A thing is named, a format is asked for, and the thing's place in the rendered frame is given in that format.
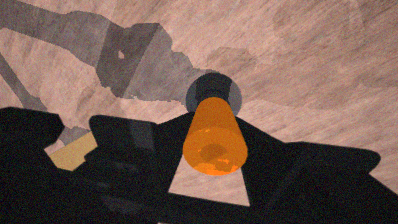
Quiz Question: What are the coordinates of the orange knob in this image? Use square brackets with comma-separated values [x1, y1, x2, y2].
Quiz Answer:
[183, 97, 247, 175]

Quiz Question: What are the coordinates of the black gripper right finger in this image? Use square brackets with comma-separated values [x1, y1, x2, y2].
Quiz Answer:
[234, 116, 381, 209]

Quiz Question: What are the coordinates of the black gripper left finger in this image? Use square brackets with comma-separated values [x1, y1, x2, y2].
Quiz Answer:
[88, 111, 195, 192]

